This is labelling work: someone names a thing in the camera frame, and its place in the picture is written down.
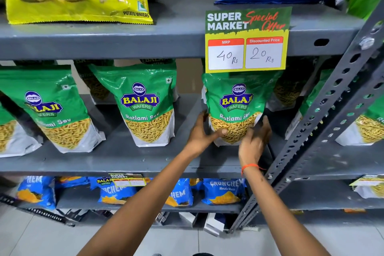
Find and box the person's left hand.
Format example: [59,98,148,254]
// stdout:
[184,111,228,158]

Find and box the person's right hand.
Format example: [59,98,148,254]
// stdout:
[238,115,272,167]

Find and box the green noodle snack pouch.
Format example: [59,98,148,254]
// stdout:
[202,70,284,147]

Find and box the person's right forearm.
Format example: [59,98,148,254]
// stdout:
[241,165,331,256]

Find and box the person's left forearm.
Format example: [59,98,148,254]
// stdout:
[77,147,207,256]

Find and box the orange wrist thread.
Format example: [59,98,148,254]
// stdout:
[241,163,266,176]

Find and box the row of blue packets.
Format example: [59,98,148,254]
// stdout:
[16,176,248,210]

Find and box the white cardboard box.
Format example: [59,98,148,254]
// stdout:
[179,212,198,227]
[203,213,226,237]

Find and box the row of green pouches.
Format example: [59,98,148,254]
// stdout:
[0,59,384,158]

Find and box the grey perforated metal upright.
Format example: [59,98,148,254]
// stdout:
[229,0,384,234]

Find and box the small green yellow price sign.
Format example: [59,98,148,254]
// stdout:
[108,173,147,187]
[349,174,384,188]

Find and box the large green yellow price sign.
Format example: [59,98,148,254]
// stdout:
[205,6,293,74]

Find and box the white yellow snack pouch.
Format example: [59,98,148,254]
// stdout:
[354,183,384,199]

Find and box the black perforated metal rail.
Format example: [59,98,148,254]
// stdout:
[0,194,76,227]

